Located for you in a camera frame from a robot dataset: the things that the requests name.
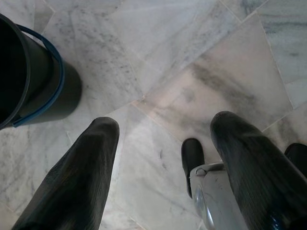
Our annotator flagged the robot right leg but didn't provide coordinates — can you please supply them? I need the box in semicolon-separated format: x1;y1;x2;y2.
284;143;307;173

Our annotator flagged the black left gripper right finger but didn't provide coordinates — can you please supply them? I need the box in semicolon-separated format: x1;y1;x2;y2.
210;111;307;230

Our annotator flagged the black bucket blue handle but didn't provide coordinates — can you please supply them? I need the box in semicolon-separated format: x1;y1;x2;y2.
0;13;83;131

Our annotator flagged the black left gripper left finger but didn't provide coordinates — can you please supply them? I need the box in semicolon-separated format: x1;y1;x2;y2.
11;116;120;230

